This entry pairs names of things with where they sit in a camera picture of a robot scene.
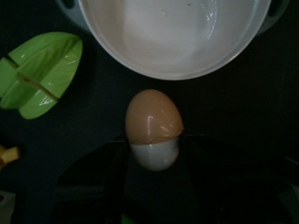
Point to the white toy pot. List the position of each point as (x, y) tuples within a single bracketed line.
[(175, 38)]

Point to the green toy leaf vegetable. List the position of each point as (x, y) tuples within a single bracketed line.
[(43, 73)]

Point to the yellow toy food piece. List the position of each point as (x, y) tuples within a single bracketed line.
[(10, 156)]

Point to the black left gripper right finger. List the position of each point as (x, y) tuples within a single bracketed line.
[(238, 183)]

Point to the beige toy egg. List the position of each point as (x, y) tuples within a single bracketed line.
[(154, 122)]

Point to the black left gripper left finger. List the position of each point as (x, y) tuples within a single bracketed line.
[(90, 186)]

